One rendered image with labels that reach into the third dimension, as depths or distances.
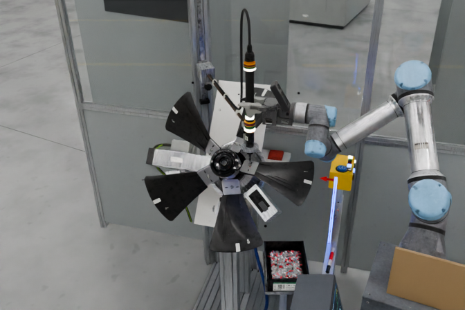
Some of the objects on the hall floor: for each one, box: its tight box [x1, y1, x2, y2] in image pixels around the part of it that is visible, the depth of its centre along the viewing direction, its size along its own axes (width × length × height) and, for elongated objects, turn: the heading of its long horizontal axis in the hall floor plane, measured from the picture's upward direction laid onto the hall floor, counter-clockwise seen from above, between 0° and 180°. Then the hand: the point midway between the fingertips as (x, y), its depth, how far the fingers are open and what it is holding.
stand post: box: [219, 252, 240, 310], centre depth 244 cm, size 4×9×91 cm, turn 76°
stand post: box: [239, 250, 250, 295], centre depth 257 cm, size 4×9×115 cm, turn 76°
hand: (242, 100), depth 182 cm, fingers closed on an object, 4 cm apart
